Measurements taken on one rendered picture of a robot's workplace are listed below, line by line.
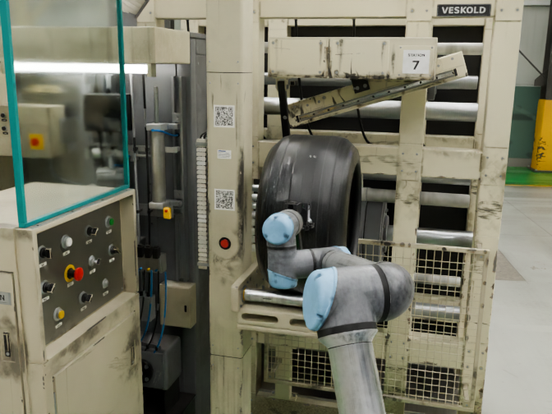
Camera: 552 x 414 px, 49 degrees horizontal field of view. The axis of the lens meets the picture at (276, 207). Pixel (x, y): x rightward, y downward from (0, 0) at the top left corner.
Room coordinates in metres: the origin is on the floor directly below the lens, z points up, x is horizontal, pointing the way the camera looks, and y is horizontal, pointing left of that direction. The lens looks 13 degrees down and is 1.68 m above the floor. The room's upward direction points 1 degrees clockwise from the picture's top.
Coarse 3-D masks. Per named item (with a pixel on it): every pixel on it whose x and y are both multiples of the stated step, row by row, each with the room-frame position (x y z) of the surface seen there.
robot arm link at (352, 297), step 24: (312, 288) 1.08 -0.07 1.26; (336, 288) 1.05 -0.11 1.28; (360, 288) 1.06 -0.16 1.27; (384, 288) 1.08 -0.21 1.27; (312, 312) 1.06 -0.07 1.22; (336, 312) 1.04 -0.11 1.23; (360, 312) 1.04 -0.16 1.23; (384, 312) 1.07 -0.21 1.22; (336, 336) 1.02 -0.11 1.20; (360, 336) 1.02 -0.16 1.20; (336, 360) 1.02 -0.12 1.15; (360, 360) 1.01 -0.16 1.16; (336, 384) 1.01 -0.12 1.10; (360, 384) 0.98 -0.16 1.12; (360, 408) 0.96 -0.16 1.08; (384, 408) 0.99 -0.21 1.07
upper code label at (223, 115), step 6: (216, 108) 2.06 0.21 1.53; (222, 108) 2.05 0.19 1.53; (228, 108) 2.05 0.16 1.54; (234, 108) 2.04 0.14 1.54; (216, 114) 2.06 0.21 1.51; (222, 114) 2.05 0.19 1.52; (228, 114) 2.05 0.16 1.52; (234, 114) 2.04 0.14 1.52; (216, 120) 2.06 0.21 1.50; (222, 120) 2.05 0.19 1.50; (228, 120) 2.05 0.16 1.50; (234, 120) 2.04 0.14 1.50; (216, 126) 2.06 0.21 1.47; (222, 126) 2.05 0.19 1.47; (228, 126) 2.05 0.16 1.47; (234, 126) 2.04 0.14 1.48
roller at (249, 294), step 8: (248, 288) 1.97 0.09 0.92; (256, 288) 1.97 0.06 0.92; (248, 296) 1.95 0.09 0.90; (256, 296) 1.94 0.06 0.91; (264, 296) 1.93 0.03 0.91; (272, 296) 1.93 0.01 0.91; (280, 296) 1.92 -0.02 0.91; (288, 296) 1.92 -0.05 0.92; (296, 296) 1.92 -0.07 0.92; (280, 304) 1.93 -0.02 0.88; (288, 304) 1.92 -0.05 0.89; (296, 304) 1.91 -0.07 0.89
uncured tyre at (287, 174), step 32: (288, 160) 1.90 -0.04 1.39; (320, 160) 1.88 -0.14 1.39; (352, 160) 1.95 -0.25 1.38; (288, 192) 1.83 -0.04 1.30; (320, 192) 1.80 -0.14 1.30; (352, 192) 2.26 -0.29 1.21; (256, 224) 1.85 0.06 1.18; (320, 224) 1.77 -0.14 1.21; (352, 224) 2.22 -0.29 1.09; (256, 256) 1.88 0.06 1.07
